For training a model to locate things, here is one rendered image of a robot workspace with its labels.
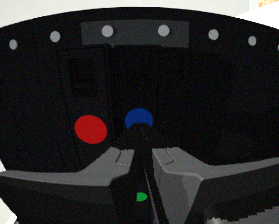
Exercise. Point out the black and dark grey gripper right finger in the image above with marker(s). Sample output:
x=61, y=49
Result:
x=181, y=186

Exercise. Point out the black server rack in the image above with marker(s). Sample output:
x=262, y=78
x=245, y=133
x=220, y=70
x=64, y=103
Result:
x=233, y=111

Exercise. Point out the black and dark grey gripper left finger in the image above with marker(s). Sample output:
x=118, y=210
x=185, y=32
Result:
x=105, y=192

